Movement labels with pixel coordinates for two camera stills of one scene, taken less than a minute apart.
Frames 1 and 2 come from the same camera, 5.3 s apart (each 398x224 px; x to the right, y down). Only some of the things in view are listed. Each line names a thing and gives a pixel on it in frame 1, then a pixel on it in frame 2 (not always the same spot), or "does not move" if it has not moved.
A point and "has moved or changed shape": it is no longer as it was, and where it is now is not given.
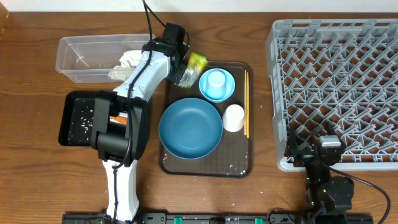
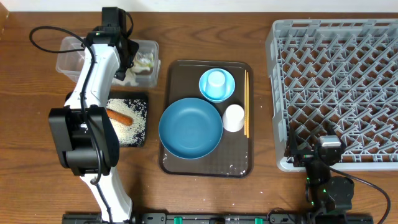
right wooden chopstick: x=248 y=104 does not move
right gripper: x=305 y=156 does not move
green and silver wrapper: x=196 y=64 has moved or changed shape
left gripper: x=178 y=78 to x=134 y=46
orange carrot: x=119 y=119 does not move
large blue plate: x=190 y=128 does not move
